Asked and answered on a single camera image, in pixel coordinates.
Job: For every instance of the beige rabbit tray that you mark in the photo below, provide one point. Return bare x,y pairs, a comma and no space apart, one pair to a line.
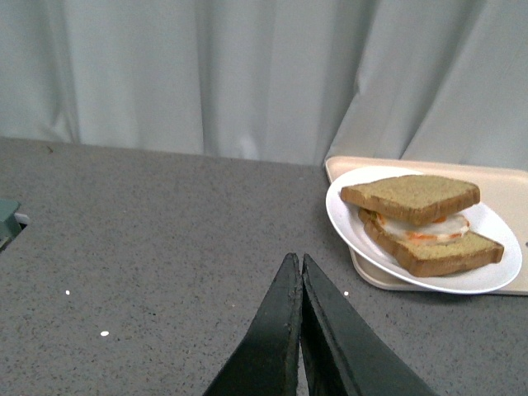
503,185

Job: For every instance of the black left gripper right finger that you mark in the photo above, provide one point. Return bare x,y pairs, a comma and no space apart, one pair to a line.
342,354

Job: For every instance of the fried egg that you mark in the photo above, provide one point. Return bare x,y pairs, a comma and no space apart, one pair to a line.
433,229

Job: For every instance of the green slotted rack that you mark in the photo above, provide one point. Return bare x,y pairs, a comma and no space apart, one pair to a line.
9,226

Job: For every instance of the bread slice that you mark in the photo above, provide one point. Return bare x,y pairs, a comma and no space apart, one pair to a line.
414,199
452,248

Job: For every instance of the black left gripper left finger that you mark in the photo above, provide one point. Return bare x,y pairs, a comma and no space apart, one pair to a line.
266,361

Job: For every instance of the grey-white curtain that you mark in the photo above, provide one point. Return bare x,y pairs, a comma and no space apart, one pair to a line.
285,81

